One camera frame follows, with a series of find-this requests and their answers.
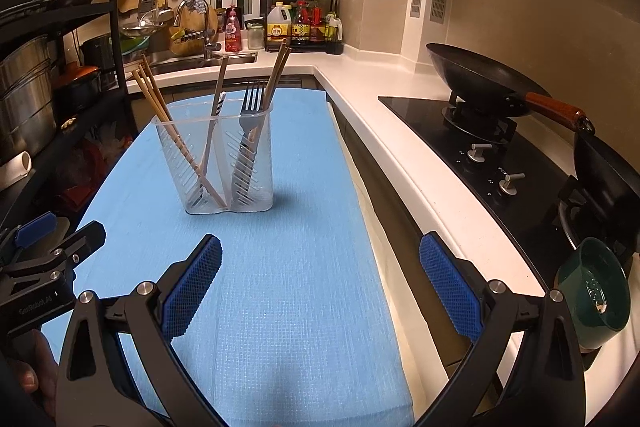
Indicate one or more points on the red capped sauce bottle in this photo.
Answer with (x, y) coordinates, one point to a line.
(316, 27)

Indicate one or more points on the oil bottle with yellow label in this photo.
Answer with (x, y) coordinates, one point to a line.
(278, 29)

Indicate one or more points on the black shelf rack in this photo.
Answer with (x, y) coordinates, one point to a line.
(119, 37)

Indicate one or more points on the black frying pan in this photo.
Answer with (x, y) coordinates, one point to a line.
(610, 172)

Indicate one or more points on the black burner grate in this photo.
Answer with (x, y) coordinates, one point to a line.
(570, 197)
(480, 124)

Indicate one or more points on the large steel pot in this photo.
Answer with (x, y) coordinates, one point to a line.
(25, 107)

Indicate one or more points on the pot with orange lid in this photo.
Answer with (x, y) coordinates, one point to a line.
(77, 87)

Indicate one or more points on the pink dish soap bottle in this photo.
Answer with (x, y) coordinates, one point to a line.
(233, 34)

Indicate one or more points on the red plastic bag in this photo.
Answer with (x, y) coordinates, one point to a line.
(97, 157)

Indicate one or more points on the person's left hand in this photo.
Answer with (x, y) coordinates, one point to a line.
(30, 367)

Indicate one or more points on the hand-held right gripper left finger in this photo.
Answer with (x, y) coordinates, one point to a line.
(192, 287)

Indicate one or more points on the white paper roll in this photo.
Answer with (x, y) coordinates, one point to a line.
(15, 172)

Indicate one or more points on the dark soy sauce bottle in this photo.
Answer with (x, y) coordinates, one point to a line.
(300, 29)

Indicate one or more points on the black glass gas hob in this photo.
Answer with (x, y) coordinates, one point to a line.
(530, 217)

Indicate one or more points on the steel bowl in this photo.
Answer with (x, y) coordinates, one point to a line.
(142, 26)

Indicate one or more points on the clear plastic utensil holder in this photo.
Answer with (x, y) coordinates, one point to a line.
(262, 177)

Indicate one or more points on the black spice rack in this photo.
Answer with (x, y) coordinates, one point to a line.
(310, 49)

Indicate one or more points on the chrome faucet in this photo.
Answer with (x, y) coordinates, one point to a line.
(208, 47)

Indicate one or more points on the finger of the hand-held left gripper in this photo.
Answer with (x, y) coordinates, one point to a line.
(87, 239)
(35, 229)

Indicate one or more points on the glass jar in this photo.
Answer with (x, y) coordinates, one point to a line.
(255, 39)

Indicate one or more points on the steel sink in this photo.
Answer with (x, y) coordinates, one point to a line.
(190, 62)

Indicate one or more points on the wooden cutting board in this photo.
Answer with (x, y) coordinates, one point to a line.
(192, 27)

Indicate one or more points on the green basin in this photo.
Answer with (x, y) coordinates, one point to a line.
(135, 44)

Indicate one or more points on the black pot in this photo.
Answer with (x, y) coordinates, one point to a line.
(97, 52)

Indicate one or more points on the silver hob knob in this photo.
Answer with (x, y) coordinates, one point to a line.
(510, 186)
(479, 153)

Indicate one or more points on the blue cloth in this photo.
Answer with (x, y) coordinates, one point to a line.
(300, 282)

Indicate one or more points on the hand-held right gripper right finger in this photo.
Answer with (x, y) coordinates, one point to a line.
(450, 287)

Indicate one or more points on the bunch of wooden chopsticks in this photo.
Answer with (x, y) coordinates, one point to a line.
(276, 72)

